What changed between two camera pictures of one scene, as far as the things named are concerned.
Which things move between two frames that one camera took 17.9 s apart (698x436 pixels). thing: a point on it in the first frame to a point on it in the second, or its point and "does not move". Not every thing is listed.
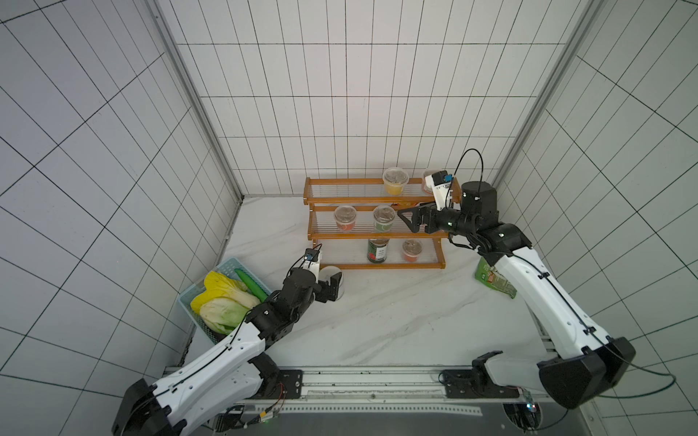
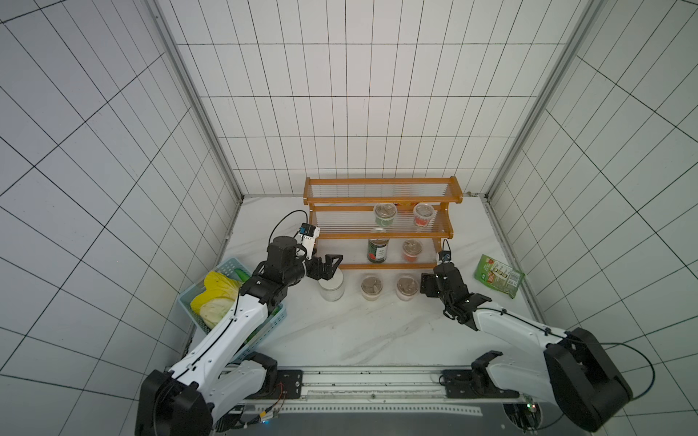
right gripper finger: (421, 214) to (428, 284)
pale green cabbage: (223, 314) does not move
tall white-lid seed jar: (326, 272) does not move
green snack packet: (488, 274) does not move
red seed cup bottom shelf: (412, 249) does not move
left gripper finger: (328, 292) to (329, 267)
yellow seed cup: (394, 179) to (371, 286)
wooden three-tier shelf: (354, 223) does not move
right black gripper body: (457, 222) to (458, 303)
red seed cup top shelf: (425, 189) to (407, 286)
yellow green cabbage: (221, 286) does not move
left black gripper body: (304, 305) to (302, 266)
